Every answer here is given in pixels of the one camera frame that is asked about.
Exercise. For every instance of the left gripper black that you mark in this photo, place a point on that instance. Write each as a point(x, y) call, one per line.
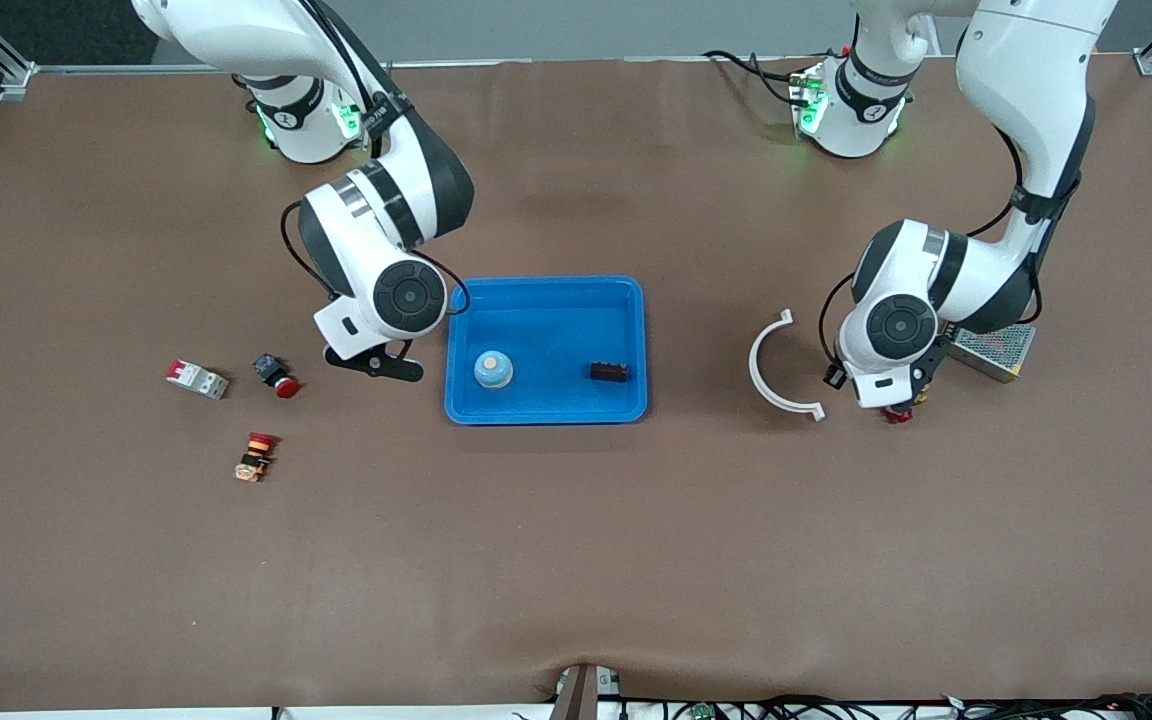
point(930, 377)

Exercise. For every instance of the dark brown cylindrical capacitor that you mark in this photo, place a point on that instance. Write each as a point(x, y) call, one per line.
point(610, 373)

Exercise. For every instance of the light blue call bell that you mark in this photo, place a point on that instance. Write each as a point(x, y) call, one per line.
point(493, 372)

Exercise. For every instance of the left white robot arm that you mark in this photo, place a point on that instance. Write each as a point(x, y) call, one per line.
point(1016, 80)

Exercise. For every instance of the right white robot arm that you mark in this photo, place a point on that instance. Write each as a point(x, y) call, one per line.
point(376, 230)

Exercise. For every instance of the metal mesh power supply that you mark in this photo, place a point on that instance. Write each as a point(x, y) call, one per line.
point(996, 350)

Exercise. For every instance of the white curved plastic arc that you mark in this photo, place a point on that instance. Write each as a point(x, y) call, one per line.
point(756, 365)

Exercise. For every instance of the blue plastic tray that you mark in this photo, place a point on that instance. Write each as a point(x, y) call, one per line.
point(546, 330)

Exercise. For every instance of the red mushroom push button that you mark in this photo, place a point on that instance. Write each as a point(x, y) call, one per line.
point(285, 387)

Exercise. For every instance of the white red circuit breaker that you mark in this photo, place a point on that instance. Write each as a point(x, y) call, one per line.
point(198, 380)

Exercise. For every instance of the red yellow button switch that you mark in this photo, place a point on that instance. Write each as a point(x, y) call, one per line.
point(256, 455)

